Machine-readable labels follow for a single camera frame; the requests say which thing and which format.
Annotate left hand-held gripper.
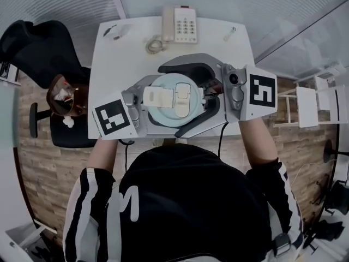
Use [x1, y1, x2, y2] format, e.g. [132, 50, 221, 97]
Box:
[92, 74, 181, 141]

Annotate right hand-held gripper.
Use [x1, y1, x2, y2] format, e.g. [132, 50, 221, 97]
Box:
[157, 52, 278, 140]

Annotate light blue bottle lid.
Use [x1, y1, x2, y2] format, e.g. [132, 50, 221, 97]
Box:
[143, 74, 205, 126]

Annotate person's right forearm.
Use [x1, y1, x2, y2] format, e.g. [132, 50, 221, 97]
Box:
[238, 117, 279, 172]

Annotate person's left forearm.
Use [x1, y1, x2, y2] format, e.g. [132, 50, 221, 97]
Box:
[87, 138, 121, 175]

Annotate clear tube with dark cap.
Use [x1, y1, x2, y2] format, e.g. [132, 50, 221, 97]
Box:
[223, 26, 237, 42]

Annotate beige desk telephone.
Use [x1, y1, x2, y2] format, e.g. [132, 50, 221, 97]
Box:
[161, 5, 199, 45]

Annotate bin with brown bag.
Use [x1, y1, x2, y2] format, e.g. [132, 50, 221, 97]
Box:
[46, 74, 89, 117]

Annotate black chair with armrest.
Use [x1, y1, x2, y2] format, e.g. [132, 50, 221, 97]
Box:
[29, 102, 98, 149]

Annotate small black pen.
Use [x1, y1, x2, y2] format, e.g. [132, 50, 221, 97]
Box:
[103, 24, 118, 37]

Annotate person's black white-striped top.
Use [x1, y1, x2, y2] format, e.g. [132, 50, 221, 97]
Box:
[62, 143, 304, 262]

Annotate white wooden stool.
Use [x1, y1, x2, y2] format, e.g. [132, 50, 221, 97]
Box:
[273, 72, 349, 129]

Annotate black high-back office chair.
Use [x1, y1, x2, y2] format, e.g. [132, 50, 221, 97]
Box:
[0, 20, 91, 90]

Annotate black round stand base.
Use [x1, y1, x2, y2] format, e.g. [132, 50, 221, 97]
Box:
[323, 139, 349, 163]

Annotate black bag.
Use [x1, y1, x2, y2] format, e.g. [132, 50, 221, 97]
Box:
[326, 178, 349, 216]

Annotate white low shelf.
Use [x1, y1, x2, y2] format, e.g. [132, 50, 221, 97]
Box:
[4, 218, 58, 262]

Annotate black tripod legs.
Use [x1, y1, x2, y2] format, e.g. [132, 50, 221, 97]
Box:
[302, 219, 345, 252]

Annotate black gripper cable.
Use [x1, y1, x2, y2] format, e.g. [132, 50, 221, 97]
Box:
[217, 122, 229, 158]
[118, 139, 136, 172]

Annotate beige coiled telephone cord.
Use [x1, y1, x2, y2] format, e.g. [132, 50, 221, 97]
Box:
[145, 34, 166, 55]

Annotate thin white floor cable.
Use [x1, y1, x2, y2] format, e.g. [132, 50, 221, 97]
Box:
[290, 161, 333, 188]

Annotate grey strap buckle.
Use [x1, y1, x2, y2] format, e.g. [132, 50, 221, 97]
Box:
[273, 232, 292, 258]

